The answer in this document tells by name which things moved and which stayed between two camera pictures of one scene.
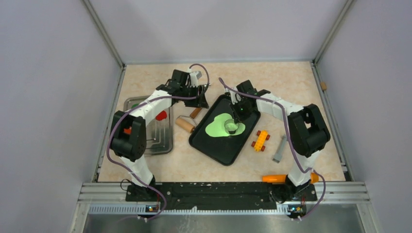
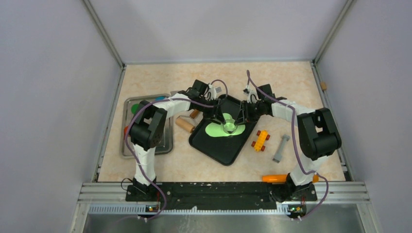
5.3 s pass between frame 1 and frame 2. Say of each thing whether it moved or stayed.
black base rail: stayed
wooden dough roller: stayed
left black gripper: moved
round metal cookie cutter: stayed
